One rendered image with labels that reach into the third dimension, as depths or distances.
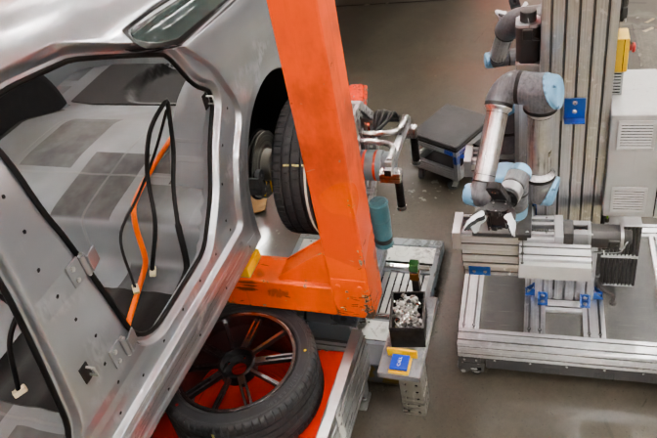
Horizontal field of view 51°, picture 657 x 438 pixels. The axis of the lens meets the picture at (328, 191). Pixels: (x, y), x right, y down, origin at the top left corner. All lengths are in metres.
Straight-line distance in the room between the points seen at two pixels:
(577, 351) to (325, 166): 1.39
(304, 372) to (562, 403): 1.15
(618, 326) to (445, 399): 0.81
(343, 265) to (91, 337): 1.03
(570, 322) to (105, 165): 2.19
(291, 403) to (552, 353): 1.14
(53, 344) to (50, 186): 1.43
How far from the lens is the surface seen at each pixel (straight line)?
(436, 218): 4.10
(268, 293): 2.95
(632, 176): 2.82
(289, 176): 2.90
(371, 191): 3.34
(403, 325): 2.78
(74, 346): 2.06
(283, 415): 2.73
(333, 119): 2.26
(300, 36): 2.14
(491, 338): 3.15
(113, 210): 3.01
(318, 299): 2.87
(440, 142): 4.14
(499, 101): 2.43
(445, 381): 3.30
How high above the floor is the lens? 2.63
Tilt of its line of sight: 36 degrees down
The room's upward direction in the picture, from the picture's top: 12 degrees counter-clockwise
